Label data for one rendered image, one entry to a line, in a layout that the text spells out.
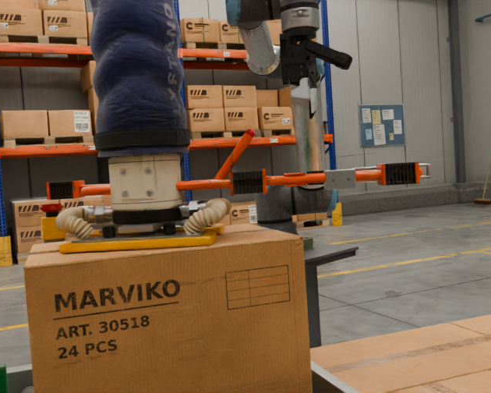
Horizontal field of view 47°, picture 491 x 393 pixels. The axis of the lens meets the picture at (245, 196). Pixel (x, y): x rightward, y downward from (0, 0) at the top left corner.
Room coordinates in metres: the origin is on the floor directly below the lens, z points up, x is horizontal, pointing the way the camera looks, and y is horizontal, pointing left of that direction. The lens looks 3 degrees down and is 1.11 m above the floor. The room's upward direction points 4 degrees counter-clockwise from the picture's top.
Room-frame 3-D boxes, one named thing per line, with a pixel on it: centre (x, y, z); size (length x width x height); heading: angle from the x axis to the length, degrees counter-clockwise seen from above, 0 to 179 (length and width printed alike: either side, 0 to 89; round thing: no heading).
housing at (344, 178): (1.34, -0.22, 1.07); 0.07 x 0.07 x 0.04; 86
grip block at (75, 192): (1.66, 0.52, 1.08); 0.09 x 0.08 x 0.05; 176
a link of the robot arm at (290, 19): (1.35, -0.16, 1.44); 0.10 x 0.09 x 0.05; 175
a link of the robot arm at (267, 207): (2.40, -0.12, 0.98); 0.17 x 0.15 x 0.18; 84
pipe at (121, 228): (1.38, 0.24, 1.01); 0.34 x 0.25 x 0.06; 86
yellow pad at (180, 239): (1.28, 0.25, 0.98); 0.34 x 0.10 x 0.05; 86
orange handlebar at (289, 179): (1.48, 0.03, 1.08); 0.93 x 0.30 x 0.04; 86
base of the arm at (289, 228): (2.41, -0.12, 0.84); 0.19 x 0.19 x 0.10
